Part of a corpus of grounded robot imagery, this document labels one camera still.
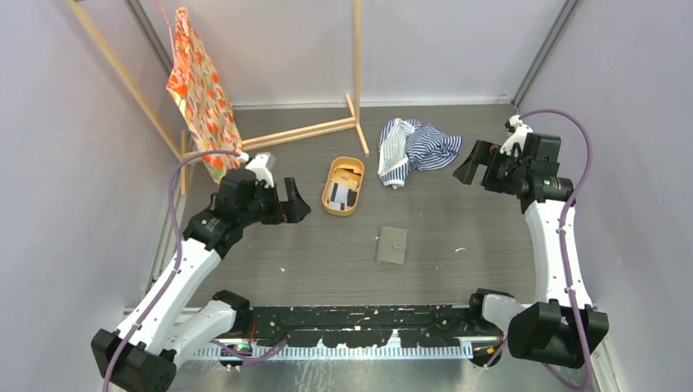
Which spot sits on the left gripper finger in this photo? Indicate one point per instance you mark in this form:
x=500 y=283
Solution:
x=291 y=189
x=294 y=211

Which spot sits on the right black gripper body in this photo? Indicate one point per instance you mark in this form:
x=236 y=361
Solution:
x=502 y=171

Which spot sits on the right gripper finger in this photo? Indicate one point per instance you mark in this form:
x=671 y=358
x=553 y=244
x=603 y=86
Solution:
x=481 y=153
x=466 y=172

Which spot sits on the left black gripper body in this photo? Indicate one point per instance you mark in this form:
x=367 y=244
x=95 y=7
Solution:
x=266 y=207

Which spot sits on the orange oval tray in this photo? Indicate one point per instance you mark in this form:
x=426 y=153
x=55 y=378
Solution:
x=352 y=163

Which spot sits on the gold credit card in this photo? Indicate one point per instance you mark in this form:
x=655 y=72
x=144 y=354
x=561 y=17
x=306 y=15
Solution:
x=347 y=177

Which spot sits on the grey card holder wallet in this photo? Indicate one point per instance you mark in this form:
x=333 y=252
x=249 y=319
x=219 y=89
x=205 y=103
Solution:
x=392 y=245

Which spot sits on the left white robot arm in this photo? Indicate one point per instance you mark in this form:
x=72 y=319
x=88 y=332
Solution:
x=145 y=350

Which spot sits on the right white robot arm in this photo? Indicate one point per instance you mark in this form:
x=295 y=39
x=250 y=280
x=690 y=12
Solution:
x=561 y=327

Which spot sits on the blue striped cloth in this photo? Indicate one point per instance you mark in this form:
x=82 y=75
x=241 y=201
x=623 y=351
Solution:
x=405 y=145

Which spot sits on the wooden drying rack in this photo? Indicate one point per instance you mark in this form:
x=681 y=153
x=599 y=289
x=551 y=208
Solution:
x=179 y=149

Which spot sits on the orange floral cloth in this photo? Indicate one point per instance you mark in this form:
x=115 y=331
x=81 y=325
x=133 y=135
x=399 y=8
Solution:
x=196 y=88

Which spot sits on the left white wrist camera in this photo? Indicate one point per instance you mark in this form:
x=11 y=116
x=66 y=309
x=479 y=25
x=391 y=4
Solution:
x=261 y=165

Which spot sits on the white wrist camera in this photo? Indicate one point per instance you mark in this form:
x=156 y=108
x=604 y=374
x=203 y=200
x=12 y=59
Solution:
x=517 y=131
x=261 y=165

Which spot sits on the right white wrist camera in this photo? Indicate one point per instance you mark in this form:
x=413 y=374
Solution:
x=517 y=131

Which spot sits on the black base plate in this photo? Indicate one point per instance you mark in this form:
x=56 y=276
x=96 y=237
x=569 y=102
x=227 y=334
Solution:
x=363 y=326

